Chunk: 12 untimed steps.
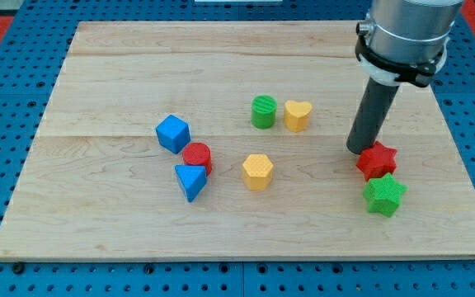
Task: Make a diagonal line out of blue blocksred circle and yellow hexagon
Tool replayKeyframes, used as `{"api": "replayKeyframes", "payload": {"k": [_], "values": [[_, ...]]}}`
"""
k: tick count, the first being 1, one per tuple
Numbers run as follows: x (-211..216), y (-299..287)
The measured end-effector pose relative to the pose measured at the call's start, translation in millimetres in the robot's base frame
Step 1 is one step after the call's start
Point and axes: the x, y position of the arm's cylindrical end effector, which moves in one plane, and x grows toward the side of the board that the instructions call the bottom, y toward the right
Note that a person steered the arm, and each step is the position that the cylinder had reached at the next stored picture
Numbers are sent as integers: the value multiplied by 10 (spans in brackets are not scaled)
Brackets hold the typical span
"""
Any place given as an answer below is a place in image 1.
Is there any green star block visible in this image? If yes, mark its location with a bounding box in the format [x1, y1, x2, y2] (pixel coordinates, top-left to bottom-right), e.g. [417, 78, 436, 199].
[362, 173, 407, 218]

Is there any red cylinder block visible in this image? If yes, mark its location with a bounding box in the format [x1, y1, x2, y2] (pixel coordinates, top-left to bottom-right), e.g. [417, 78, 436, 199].
[182, 142, 213, 176]

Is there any wooden board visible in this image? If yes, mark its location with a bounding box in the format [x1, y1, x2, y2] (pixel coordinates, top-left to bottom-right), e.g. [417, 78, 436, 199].
[0, 21, 475, 262]

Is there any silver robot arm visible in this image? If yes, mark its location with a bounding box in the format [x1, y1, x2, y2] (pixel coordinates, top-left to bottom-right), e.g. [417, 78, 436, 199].
[355, 0, 463, 87]

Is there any blue triangle block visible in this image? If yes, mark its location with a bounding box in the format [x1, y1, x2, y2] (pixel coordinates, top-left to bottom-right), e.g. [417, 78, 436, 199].
[175, 165, 207, 203]

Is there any green cylinder block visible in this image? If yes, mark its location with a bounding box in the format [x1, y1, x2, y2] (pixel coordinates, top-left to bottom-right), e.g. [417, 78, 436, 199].
[251, 95, 277, 129]

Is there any yellow hexagon block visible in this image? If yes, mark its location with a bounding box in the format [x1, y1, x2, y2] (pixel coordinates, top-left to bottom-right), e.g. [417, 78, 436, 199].
[242, 154, 274, 191]

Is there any yellow heart block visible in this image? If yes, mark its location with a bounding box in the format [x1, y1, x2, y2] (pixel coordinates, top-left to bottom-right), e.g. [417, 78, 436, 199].
[284, 100, 313, 132]

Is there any blue cube block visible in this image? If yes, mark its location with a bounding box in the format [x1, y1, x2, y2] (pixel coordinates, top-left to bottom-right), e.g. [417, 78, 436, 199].
[156, 115, 190, 154]

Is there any red star block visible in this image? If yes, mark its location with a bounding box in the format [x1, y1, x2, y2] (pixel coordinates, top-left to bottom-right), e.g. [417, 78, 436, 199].
[356, 141, 397, 181]

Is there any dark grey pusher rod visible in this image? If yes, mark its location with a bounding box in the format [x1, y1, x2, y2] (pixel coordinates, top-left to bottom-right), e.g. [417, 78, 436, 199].
[346, 78, 398, 154]

